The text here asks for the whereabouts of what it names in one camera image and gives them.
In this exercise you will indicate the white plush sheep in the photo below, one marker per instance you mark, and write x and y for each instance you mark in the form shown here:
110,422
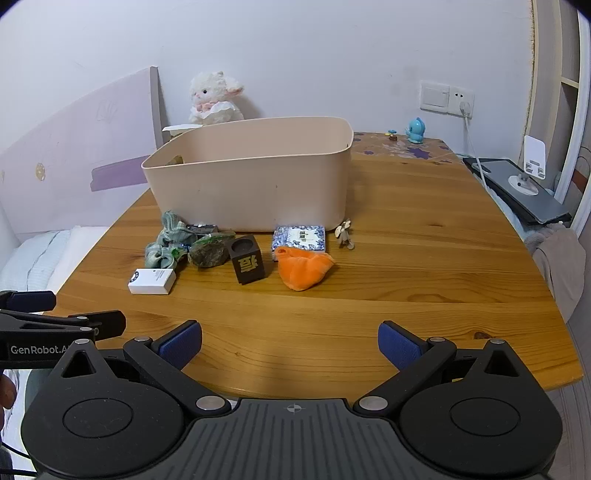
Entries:
214,99

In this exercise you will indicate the white bed blanket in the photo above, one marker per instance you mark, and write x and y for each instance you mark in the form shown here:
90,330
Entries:
41,258

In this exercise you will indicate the small white box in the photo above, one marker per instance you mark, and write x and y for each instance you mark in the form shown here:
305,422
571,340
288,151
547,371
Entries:
152,281

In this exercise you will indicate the beige plastic storage bin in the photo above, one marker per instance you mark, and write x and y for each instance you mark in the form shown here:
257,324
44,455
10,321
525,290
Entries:
258,184

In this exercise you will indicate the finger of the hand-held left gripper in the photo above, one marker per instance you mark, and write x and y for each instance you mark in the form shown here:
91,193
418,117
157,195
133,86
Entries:
106,323
27,301

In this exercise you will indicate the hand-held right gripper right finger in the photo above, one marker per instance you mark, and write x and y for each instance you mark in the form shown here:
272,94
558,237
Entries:
397,345

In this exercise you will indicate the blue toy figure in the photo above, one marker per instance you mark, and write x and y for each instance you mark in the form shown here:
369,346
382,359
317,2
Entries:
415,131

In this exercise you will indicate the white paper tag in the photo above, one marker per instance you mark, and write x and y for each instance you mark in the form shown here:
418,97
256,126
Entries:
178,129

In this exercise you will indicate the green snack packet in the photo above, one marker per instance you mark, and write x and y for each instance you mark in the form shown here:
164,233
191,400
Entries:
210,253

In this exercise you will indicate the floral table mat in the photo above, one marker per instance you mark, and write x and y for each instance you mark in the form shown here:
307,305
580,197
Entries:
401,148

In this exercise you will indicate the green knit socks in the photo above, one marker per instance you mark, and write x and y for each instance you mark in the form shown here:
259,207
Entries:
171,228

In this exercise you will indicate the small wooden flower ornament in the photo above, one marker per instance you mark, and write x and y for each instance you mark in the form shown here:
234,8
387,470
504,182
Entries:
344,233

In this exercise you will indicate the grey laptop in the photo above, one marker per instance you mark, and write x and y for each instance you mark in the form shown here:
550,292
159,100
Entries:
526,198

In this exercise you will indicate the blue white patterned box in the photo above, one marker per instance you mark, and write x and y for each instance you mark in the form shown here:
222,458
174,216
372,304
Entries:
300,237

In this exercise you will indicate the grey clothing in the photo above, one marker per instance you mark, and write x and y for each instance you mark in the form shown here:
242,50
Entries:
554,263

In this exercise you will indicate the dark brown wooden block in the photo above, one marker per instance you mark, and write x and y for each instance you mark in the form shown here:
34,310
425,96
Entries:
247,263

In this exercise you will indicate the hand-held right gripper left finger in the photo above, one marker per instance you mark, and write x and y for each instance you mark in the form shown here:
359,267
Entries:
182,345

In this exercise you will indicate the tiny flower toy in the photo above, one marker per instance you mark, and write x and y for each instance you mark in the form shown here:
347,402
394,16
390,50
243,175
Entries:
393,134

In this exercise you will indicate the orange cloth pouch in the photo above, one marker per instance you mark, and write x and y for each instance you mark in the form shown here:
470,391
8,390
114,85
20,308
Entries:
302,270

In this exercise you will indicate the lilac bed headboard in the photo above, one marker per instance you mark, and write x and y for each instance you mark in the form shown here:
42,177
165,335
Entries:
69,152

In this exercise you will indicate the beige wardrobe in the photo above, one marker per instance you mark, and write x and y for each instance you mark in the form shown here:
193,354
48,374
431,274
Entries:
551,69

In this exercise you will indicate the white wall socket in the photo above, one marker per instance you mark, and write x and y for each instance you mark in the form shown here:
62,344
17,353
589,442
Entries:
461,96

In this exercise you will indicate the white phone stand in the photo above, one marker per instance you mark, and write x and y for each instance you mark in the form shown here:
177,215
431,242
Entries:
535,154

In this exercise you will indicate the white wall switch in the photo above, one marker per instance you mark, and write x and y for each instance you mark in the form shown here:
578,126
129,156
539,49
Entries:
434,97

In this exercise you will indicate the person's left hand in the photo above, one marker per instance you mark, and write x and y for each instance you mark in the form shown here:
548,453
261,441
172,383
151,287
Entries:
6,392

